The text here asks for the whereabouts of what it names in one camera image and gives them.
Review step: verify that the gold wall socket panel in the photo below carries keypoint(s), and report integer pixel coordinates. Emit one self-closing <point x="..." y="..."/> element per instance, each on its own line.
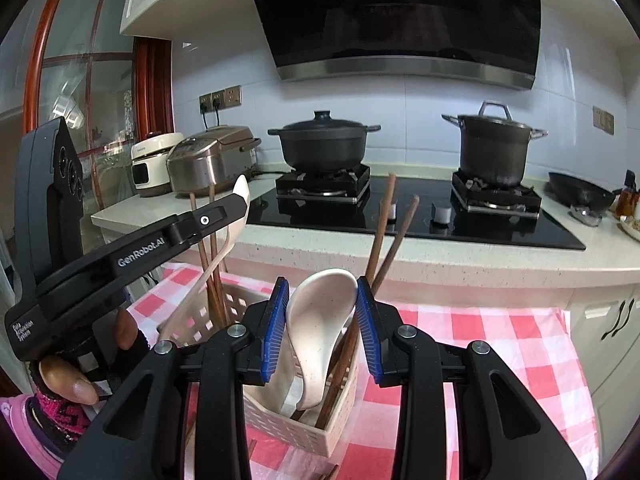
<point x="227" y="97"/>

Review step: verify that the brown bottle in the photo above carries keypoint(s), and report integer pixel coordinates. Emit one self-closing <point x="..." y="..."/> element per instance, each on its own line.
<point x="627" y="200"/>

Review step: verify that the gold wall switch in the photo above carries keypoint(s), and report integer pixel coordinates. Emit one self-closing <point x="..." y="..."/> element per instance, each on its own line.
<point x="603" y="120"/>

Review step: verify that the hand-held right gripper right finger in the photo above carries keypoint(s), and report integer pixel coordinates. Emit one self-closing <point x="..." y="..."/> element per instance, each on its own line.
<point x="367" y="330"/>

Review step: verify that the red wooden glass door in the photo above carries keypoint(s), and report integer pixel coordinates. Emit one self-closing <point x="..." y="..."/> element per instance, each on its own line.
<point x="36" y="60"/>

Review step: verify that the small white spoon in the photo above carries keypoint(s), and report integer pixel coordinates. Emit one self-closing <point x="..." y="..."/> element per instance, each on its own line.
<point x="231" y="245"/>

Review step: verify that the brown wooden chopstick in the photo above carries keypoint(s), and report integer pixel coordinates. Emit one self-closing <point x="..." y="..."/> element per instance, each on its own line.
<point x="400" y="230"/>
<point x="215" y="262"/>
<point x="204" y="257"/>
<point x="253" y="449"/>
<point x="328" y="471"/>
<point x="382" y="225"/>

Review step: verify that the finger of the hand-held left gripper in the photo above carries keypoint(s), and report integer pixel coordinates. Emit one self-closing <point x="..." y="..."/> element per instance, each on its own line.
<point x="215" y="217"/>

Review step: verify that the silver rice cooker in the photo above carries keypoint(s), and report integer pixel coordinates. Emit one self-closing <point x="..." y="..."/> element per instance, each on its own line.
<point x="210" y="165"/>

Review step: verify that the black casserole pot with lid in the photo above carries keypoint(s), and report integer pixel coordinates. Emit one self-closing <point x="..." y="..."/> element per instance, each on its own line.
<point x="320" y="147"/>

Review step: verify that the white base cabinets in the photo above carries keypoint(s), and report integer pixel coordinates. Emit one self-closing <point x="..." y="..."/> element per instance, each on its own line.
<point x="615" y="360"/>

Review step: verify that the person's left hand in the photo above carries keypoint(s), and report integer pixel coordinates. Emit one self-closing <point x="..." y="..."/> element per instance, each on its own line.
<point x="65" y="375"/>

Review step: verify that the black wok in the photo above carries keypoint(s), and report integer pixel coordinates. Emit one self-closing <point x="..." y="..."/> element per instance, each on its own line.
<point x="580" y="190"/>

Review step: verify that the red white checkered tablecloth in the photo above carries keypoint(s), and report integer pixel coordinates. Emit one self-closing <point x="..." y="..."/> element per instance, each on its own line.
<point x="475" y="360"/>

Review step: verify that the large white spoon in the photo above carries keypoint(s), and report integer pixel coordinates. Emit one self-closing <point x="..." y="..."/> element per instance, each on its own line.
<point x="320" y="320"/>

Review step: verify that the black glass range hood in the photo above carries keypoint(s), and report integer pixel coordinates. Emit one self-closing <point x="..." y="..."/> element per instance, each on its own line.
<point x="400" y="10"/>

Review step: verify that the small metal dish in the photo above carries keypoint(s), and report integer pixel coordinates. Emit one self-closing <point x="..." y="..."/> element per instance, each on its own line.
<point x="587" y="215"/>

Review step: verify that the white countertop cooker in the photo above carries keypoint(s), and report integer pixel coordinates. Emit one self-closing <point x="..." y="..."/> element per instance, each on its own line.
<point x="150" y="170"/>

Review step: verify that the white plastic lattice basket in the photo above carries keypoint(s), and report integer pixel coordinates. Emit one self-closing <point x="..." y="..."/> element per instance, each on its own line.
<point x="285" y="430"/>

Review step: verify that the white plate with food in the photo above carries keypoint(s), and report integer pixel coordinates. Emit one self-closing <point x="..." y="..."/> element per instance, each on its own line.
<point x="632" y="227"/>

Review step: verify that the speckled stone countertop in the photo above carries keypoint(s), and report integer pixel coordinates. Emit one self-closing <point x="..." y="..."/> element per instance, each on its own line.
<point x="450" y="265"/>

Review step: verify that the black glass gas cooktop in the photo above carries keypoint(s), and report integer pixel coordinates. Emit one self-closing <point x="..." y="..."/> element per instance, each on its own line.
<point x="500" y="230"/>

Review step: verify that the tall dark stockpot with lid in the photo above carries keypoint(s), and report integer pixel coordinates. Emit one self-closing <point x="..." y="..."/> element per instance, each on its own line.
<point x="492" y="155"/>

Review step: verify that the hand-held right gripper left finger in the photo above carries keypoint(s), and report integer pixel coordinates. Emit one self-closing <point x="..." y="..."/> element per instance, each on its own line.
<point x="272" y="330"/>

